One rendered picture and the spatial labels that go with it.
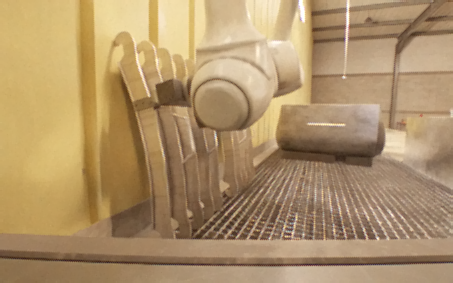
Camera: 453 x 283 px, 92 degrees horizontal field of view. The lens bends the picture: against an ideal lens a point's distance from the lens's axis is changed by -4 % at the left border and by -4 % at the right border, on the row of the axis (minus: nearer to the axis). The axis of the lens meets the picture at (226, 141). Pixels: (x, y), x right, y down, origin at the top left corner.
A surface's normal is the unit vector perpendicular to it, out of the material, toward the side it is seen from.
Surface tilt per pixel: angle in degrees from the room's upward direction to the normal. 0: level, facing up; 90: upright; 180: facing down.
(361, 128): 90
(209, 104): 119
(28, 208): 90
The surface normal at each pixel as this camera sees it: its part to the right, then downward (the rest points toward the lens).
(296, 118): -0.44, 0.10
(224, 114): -0.26, 0.56
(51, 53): 0.93, 0.06
